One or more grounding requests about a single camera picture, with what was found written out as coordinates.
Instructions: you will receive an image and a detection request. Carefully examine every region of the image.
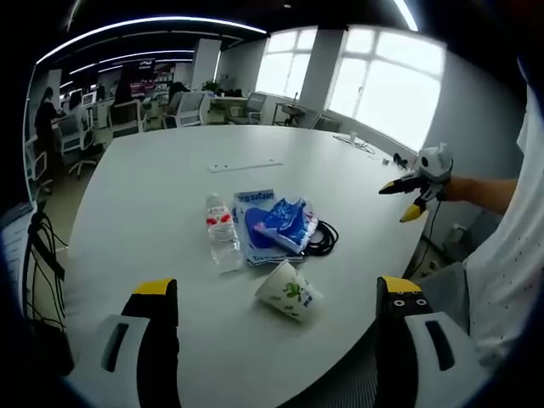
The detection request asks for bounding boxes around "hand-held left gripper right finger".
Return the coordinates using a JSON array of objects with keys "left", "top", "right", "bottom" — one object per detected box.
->
[{"left": 375, "top": 275, "right": 493, "bottom": 408}]

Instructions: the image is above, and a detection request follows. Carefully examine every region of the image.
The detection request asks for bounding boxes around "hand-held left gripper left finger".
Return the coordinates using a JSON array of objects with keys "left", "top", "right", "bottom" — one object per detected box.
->
[{"left": 69, "top": 277, "right": 181, "bottom": 408}]

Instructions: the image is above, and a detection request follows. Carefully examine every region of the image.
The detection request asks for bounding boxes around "blue plastic snack bag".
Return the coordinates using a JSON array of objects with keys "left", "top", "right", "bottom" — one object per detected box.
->
[{"left": 253, "top": 196, "right": 320, "bottom": 255}]

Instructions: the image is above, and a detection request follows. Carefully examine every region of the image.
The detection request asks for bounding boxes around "clear plastic water bottle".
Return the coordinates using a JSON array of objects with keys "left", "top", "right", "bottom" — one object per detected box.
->
[{"left": 205, "top": 192, "right": 244, "bottom": 275}]

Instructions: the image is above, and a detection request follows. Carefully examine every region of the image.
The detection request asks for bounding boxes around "white paper cup green print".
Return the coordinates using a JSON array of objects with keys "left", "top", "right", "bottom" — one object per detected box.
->
[{"left": 254, "top": 259, "right": 324, "bottom": 323}]

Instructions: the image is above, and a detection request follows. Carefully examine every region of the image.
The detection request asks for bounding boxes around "blue and white plastic bag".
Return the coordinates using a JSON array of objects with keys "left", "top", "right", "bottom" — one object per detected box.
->
[{"left": 232, "top": 186, "right": 308, "bottom": 268}]

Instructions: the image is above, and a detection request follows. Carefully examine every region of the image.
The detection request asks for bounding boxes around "person in white shirt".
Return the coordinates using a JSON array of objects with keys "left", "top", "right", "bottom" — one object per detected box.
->
[{"left": 462, "top": 54, "right": 544, "bottom": 379}]

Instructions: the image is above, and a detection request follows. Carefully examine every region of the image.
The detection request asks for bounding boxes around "white table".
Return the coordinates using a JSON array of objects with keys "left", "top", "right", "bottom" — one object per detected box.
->
[{"left": 63, "top": 123, "right": 430, "bottom": 408}]

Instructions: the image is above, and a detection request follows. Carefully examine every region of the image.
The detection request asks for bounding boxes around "white office chair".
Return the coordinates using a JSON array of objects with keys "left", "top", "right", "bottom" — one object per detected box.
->
[
  {"left": 163, "top": 91, "right": 207, "bottom": 129},
  {"left": 23, "top": 138, "right": 54, "bottom": 196},
  {"left": 53, "top": 114, "right": 105, "bottom": 179},
  {"left": 244, "top": 92, "right": 268, "bottom": 125}
]

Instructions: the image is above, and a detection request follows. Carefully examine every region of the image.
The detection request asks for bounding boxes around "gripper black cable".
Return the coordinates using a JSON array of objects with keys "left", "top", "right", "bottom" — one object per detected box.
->
[{"left": 414, "top": 199, "right": 441, "bottom": 273}]

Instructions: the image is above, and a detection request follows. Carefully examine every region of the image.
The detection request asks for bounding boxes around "table cable cover plate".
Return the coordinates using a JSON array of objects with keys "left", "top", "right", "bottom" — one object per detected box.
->
[{"left": 207, "top": 157, "right": 283, "bottom": 173}]

